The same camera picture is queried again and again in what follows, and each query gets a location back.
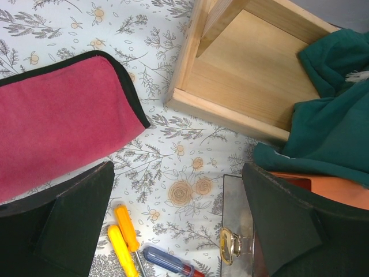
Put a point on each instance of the teal green shorts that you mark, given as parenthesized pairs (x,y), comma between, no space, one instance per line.
(329,135)

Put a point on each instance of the orange drawer box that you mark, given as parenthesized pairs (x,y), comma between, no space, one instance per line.
(337,189)

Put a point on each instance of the blue red handled screwdriver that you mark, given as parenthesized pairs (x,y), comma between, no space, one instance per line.
(170,263)

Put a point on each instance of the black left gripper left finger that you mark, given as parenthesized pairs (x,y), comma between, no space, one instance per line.
(55,232)

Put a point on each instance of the clear acrylic drawer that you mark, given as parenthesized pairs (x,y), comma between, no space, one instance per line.
(240,250)

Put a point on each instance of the floral patterned table mat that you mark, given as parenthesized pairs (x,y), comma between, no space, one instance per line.
(170,177)

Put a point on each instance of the pink cloth pouch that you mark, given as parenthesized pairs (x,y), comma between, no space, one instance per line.
(64,116)

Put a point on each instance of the wooden clothes rack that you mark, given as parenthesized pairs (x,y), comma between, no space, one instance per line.
(238,66)

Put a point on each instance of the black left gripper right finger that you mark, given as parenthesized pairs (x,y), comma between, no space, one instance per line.
(302,233)

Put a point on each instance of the orange handled screwdriver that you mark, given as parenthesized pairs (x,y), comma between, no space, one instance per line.
(129,234)

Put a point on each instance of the yellow handled screwdriver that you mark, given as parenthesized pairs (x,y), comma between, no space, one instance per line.
(122,252)

